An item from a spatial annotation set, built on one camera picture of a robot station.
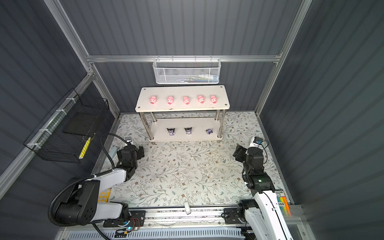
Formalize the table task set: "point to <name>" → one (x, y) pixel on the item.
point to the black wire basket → (62, 133)
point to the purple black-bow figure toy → (209, 131)
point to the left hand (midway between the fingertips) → (130, 148)
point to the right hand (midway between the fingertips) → (246, 148)
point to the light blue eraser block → (113, 152)
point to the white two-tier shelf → (185, 114)
